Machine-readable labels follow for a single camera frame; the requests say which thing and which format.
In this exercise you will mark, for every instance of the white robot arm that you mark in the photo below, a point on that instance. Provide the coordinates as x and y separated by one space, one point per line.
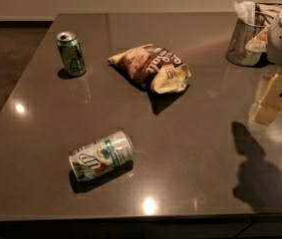
269 40

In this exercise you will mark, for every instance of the white 7up can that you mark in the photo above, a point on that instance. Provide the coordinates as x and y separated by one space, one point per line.
102 156

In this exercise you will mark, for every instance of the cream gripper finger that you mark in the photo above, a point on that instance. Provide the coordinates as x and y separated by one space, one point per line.
267 106

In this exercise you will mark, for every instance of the white crumpled napkin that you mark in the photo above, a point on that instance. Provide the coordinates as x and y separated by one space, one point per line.
245 11

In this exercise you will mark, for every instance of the metal mesh cup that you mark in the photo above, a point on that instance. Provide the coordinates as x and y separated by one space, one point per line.
237 53

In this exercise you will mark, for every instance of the brown chip bag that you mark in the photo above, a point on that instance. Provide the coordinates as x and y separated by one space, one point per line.
154 68

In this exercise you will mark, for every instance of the green soda can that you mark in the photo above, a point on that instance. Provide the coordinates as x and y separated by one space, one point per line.
71 53

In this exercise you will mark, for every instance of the wooden tray with items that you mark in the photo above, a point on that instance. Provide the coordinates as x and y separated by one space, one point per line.
265 13

